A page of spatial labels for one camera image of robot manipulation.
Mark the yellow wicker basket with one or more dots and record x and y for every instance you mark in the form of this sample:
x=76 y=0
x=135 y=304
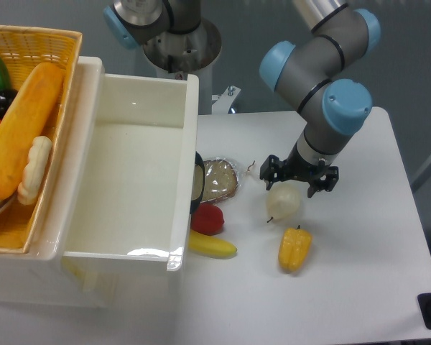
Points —
x=21 y=50

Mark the white plastic bin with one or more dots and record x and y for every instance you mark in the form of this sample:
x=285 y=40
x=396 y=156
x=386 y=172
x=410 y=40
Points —
x=113 y=225

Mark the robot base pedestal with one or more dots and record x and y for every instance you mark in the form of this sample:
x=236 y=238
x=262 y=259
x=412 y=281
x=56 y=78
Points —
x=176 y=57

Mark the yellow banana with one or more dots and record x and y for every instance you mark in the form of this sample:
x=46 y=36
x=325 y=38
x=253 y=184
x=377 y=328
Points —
x=211 y=246

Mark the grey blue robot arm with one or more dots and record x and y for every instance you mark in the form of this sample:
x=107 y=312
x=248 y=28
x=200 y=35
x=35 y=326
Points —
x=305 y=77

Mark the yellow bell pepper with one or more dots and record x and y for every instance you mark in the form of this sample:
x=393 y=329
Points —
x=294 y=248

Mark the white metal bracket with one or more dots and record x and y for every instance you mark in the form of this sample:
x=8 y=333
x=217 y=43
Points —
x=225 y=103

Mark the black grapes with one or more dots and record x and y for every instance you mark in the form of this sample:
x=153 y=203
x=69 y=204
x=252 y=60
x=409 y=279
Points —
x=6 y=98

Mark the red bell pepper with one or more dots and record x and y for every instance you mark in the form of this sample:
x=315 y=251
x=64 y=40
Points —
x=208 y=219

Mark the pale white pear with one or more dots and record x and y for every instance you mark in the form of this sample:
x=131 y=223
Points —
x=283 y=201

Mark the orange baguette loaf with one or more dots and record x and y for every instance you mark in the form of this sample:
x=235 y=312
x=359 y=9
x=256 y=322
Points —
x=24 y=120

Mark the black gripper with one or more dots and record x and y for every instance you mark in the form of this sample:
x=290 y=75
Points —
x=297 y=168

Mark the cream white pastry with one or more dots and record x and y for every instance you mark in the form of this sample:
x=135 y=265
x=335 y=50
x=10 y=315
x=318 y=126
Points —
x=34 y=171

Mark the wrapped brown bread slice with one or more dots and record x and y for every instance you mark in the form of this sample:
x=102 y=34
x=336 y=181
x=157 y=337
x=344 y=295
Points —
x=223 y=178

